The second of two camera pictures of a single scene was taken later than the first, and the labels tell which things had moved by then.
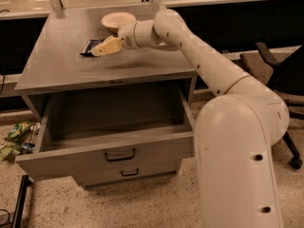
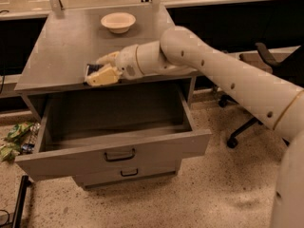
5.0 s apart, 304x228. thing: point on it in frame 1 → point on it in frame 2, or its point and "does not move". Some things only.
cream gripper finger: [107, 47] → [105, 76]
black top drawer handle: [119, 159] does not move
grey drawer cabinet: [121, 117] does not move
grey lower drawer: [93, 176] does not move
